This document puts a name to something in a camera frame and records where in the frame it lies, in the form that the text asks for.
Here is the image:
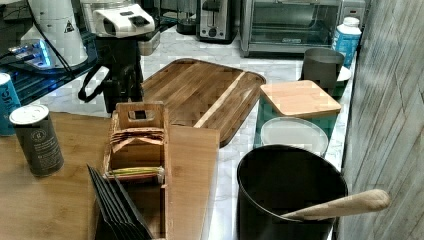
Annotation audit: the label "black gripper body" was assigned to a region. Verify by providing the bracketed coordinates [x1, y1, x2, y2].
[78, 37, 143, 113]

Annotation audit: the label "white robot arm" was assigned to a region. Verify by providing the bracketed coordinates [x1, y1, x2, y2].
[8, 0, 155, 113]

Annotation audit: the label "brown tea bag packets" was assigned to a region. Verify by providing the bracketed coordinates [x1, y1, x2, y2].
[110, 127, 165, 153]

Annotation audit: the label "wooden tray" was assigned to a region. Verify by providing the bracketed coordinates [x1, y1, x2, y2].
[142, 58, 266, 147]

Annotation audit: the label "yellow green tea packets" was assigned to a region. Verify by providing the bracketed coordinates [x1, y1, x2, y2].
[104, 166, 165, 181]

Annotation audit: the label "dark grey spice can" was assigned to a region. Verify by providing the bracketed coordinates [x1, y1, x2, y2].
[9, 104, 64, 177]

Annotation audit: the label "wooden tea bag organizer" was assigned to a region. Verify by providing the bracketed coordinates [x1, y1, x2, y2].
[103, 102, 220, 240]

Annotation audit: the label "black toaster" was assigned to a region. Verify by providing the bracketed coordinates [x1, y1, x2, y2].
[196, 0, 240, 44]

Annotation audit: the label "blue spice can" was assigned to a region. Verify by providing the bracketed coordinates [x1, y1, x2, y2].
[0, 73, 21, 136]

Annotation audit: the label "black tea packets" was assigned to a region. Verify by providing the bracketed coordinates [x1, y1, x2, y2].
[87, 166, 153, 240]

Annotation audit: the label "silver toaster oven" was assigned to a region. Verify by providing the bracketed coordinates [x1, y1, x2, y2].
[240, 0, 367, 57]

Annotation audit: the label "black utensil holder pot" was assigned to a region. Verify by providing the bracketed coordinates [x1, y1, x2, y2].
[236, 145, 348, 240]

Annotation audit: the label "teal canister bamboo lid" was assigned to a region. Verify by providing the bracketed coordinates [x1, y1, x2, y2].
[254, 80, 341, 147]

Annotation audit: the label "dark grey metal cup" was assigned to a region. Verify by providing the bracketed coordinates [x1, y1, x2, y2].
[300, 48, 344, 94]

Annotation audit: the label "white lidded green canister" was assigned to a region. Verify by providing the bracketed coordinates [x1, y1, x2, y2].
[331, 67, 352, 99]

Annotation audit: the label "white blue bottle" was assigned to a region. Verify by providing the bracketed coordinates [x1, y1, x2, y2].
[331, 17, 362, 68]

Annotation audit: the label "wooden spoon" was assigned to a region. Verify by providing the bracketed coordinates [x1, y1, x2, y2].
[282, 189, 391, 221]

